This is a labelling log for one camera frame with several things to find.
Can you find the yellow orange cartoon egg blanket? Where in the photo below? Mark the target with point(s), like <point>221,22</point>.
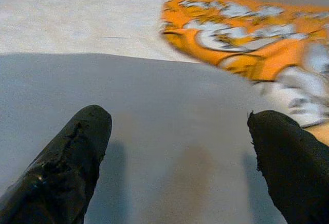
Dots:
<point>257,54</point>

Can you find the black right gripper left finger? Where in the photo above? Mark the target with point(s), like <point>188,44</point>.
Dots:
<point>59,172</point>

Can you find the white quilted mattress pad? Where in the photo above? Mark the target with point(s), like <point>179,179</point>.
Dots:
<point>77,23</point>

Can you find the plain grey cushion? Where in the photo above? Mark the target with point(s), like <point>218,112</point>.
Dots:
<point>167,93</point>

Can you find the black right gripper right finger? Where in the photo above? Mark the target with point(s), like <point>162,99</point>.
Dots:
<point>295,170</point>

